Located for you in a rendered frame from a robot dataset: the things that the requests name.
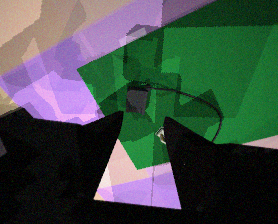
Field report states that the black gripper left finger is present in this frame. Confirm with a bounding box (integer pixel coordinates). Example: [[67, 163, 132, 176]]
[[0, 110, 124, 199]]

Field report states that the black connector plug with grey cable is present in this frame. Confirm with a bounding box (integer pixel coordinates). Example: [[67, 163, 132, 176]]
[[126, 84, 222, 142]]

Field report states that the green circuit board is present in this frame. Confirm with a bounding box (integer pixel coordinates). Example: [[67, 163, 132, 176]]
[[77, 0, 278, 170]]

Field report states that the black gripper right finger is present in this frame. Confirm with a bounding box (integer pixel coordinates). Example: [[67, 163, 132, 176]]
[[163, 117, 278, 212]]

